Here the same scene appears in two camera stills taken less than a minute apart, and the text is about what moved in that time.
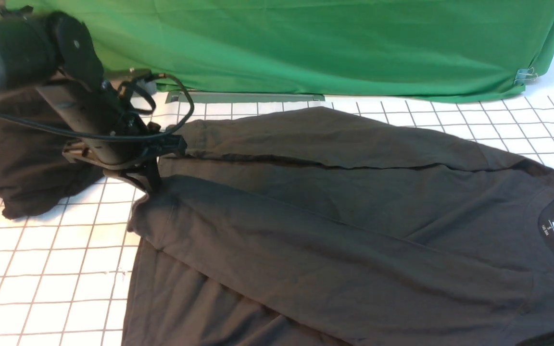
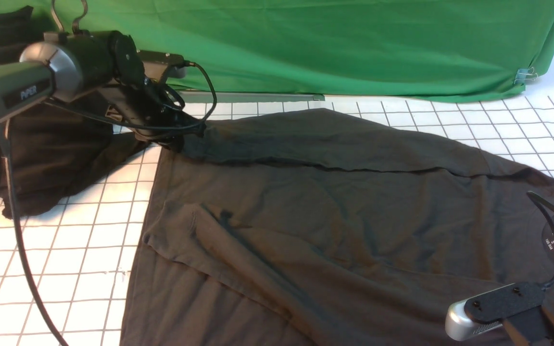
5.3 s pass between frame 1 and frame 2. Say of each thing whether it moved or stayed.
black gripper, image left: moved
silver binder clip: stayed
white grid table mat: stayed
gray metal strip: stayed
